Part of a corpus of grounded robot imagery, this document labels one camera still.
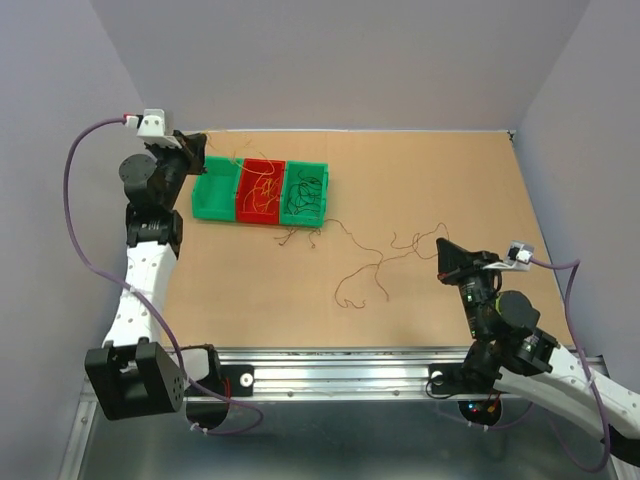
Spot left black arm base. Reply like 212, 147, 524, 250
188, 364, 255, 398

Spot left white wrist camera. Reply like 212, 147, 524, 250
123, 109, 169, 138

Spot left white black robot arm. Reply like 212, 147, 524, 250
85, 132, 207, 420

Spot green plastic bin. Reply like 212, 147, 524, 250
191, 156, 244, 222
279, 161, 329, 228

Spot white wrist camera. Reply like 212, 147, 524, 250
483, 241, 534, 272
123, 109, 169, 138

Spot red plastic bin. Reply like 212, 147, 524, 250
235, 158, 286, 225

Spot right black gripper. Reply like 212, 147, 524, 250
433, 236, 501, 339

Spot orange red wires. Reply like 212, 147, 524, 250
242, 169, 284, 216

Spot aluminium frame rail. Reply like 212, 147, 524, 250
57, 130, 621, 480

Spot near green plastic bin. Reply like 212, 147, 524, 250
191, 156, 244, 222

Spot yellow red wire bundle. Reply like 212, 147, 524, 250
202, 129, 451, 310

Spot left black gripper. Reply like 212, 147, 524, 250
146, 130, 208, 210

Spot dark brown wire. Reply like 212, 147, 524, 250
283, 169, 326, 217

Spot far green plastic bin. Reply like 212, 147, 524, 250
279, 161, 329, 228

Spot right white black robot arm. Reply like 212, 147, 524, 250
425, 237, 639, 466

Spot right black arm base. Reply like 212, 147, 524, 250
425, 341, 524, 399

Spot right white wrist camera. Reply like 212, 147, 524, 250
483, 241, 534, 272

